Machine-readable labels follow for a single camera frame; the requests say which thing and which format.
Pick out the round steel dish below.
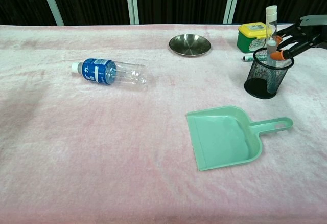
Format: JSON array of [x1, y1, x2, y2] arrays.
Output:
[[168, 33, 212, 57]]

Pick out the white frame post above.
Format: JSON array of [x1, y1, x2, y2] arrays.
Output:
[[124, 0, 140, 26], [37, 0, 65, 26], [223, 0, 243, 24]]

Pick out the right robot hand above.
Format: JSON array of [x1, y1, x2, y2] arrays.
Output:
[[270, 14, 327, 62]]

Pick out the clear bottle blue label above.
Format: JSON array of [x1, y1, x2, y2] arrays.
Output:
[[71, 58, 149, 92]]

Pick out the pink plush table cloth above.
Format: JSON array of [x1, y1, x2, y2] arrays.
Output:
[[0, 23, 327, 224]]

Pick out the green container yellow lid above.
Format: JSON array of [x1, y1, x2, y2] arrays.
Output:
[[237, 21, 273, 54]]

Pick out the black mesh pen holder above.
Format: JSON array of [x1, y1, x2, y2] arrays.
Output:
[[244, 47, 295, 100]]

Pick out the green plastic dustpan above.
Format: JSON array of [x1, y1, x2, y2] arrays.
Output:
[[185, 105, 294, 172]]

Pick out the transparent test tube white cap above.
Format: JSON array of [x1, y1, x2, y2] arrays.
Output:
[[265, 5, 279, 93]]

